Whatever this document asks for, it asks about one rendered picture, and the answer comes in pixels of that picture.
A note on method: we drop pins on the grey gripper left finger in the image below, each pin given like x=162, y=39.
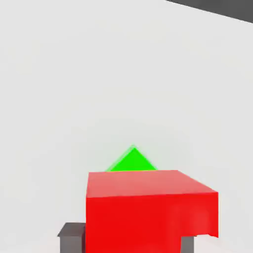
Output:
x=72, y=237

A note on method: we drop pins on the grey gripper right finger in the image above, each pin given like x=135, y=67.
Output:
x=187, y=245

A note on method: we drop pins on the small red cube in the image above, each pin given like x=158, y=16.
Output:
x=146, y=213

